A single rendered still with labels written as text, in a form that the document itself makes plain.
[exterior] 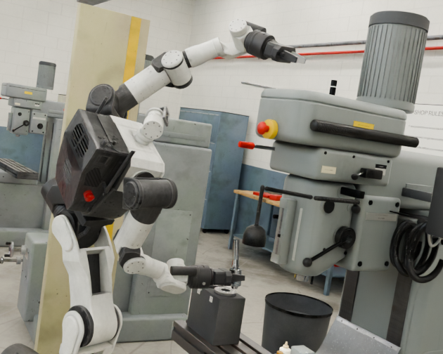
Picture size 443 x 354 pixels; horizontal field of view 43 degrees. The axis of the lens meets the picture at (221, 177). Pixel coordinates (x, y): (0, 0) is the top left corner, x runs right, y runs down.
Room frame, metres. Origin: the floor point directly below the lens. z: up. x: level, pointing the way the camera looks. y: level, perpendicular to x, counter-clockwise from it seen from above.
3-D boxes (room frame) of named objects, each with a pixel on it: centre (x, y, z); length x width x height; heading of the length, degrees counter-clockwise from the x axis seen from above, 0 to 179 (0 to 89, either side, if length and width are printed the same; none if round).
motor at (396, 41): (1.99, -0.53, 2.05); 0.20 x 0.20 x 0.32
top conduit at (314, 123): (1.75, -0.43, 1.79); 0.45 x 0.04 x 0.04; 123
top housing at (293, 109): (1.86, -0.33, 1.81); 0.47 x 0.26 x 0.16; 123
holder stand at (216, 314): (2.21, -0.06, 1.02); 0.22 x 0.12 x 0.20; 32
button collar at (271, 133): (1.73, -0.12, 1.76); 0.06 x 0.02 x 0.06; 33
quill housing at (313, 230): (1.86, -0.32, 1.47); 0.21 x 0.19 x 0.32; 33
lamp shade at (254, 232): (1.72, -0.13, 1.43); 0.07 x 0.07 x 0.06
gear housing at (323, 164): (1.88, -0.35, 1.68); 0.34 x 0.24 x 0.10; 123
